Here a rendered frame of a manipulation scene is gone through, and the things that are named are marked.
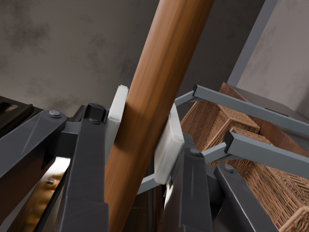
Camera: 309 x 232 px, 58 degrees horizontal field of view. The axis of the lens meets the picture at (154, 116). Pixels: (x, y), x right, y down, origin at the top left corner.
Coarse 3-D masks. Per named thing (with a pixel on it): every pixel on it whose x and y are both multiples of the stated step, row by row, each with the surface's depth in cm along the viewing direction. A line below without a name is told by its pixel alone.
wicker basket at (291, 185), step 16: (240, 128) 117; (272, 144) 111; (240, 160) 122; (256, 176) 114; (272, 176) 104; (288, 176) 82; (256, 192) 111; (272, 192) 101; (288, 192) 71; (304, 192) 74; (272, 208) 98; (304, 208) 65; (288, 224) 66; (304, 224) 67
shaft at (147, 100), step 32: (160, 0) 16; (192, 0) 15; (160, 32) 16; (192, 32) 16; (160, 64) 16; (128, 96) 18; (160, 96) 17; (128, 128) 18; (160, 128) 18; (128, 160) 18; (128, 192) 19
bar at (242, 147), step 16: (192, 96) 109; (208, 96) 109; (224, 96) 109; (256, 112) 111; (272, 112) 112; (288, 128) 114; (304, 128) 114; (224, 144) 64; (240, 144) 63; (256, 144) 63; (208, 160) 65; (224, 160) 66; (256, 160) 64; (272, 160) 64; (288, 160) 64; (304, 160) 65; (304, 176) 66
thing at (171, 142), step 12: (168, 120) 18; (168, 132) 17; (180, 132) 16; (168, 144) 15; (180, 144) 15; (156, 156) 18; (168, 156) 15; (156, 168) 16; (168, 168) 16; (156, 180) 16
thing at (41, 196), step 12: (84, 108) 169; (60, 168) 125; (48, 180) 108; (36, 192) 94; (48, 192) 111; (24, 204) 84; (36, 204) 97; (12, 216) 78; (24, 216) 86; (36, 216) 100; (0, 228) 73; (12, 228) 77; (24, 228) 88
